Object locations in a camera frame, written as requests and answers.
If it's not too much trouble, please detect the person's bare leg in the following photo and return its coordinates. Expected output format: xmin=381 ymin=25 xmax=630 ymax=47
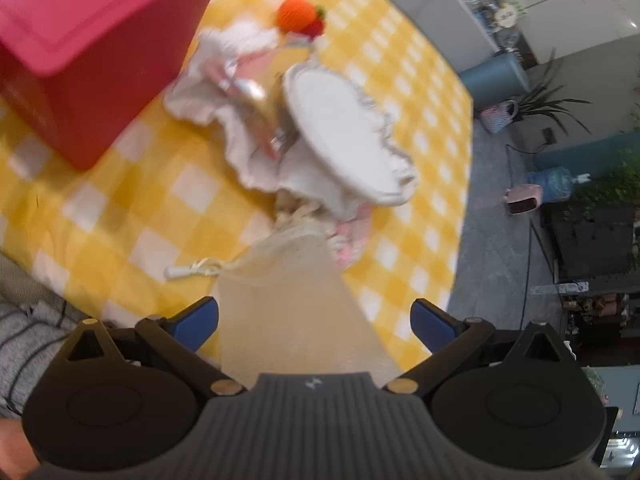
xmin=0 ymin=419 xmax=42 ymax=480

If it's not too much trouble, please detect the grey-blue trash can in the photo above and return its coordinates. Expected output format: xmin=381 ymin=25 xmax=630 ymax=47
xmin=459 ymin=52 xmax=531 ymax=112

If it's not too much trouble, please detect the black floor cable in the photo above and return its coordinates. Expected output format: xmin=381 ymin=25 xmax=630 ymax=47
xmin=505 ymin=142 xmax=559 ymax=322

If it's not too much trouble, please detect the person's grey striped clothing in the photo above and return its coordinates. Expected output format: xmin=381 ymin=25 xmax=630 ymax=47
xmin=0 ymin=300 xmax=82 ymax=419

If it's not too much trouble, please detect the crocheted orange and strawberry toy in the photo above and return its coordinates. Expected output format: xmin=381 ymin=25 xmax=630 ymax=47
xmin=276 ymin=0 xmax=327 ymax=40

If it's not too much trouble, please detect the red lidded box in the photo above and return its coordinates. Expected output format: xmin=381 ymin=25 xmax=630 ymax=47
xmin=0 ymin=0 xmax=232 ymax=172

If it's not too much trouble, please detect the pink white knitted cloth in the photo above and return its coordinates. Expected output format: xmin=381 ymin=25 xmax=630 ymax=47
xmin=329 ymin=205 xmax=377 ymax=269

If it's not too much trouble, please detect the beige mesh drawstring bag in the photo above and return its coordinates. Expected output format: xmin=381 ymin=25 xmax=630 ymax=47
xmin=165 ymin=222 xmax=402 ymax=391

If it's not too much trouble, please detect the dark cabinet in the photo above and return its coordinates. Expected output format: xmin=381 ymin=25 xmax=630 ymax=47
xmin=542 ymin=205 xmax=640 ymax=282

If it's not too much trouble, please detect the white marble television cabinet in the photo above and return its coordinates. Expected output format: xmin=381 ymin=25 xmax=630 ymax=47
xmin=350 ymin=0 xmax=640 ymax=67

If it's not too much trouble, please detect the pink heater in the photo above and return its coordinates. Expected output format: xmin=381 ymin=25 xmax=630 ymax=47
xmin=504 ymin=184 xmax=545 ymax=216

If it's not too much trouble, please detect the blue water jug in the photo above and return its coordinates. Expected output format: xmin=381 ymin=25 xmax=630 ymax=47
xmin=525 ymin=166 xmax=592 ymax=204

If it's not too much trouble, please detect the potted long-leaf plant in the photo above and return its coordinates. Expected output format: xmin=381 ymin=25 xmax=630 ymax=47
xmin=515 ymin=47 xmax=594 ymax=137

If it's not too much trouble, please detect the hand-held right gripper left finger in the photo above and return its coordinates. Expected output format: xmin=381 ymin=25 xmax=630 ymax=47
xmin=64 ymin=297 xmax=246 ymax=397

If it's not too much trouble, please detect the pink silver snack packet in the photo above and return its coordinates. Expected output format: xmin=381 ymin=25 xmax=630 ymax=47
xmin=212 ymin=52 xmax=302 ymax=159

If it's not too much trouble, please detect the white cloud-shaped pad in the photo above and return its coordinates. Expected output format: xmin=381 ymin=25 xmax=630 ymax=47
xmin=282 ymin=57 xmax=419 ymax=209

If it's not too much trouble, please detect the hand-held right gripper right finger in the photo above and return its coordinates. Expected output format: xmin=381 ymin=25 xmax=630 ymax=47
xmin=384 ymin=298 xmax=578 ymax=395

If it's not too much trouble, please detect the bushy green plant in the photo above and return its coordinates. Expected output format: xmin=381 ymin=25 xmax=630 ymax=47
xmin=565 ymin=150 xmax=640 ymax=232

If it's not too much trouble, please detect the woven pastel basket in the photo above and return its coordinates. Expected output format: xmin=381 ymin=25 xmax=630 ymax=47
xmin=480 ymin=100 xmax=519 ymax=134

